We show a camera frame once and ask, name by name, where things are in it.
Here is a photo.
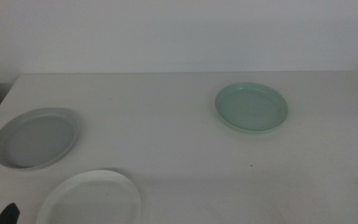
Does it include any pale green shallow bowl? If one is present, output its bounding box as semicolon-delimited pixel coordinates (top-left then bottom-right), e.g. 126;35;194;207
214;82;289;134

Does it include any white shallow bowl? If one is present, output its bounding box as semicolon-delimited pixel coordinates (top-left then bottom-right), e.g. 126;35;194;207
35;169;142;224

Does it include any grey shallow bowl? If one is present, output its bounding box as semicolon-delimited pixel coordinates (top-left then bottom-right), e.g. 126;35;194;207
0;107;80;170

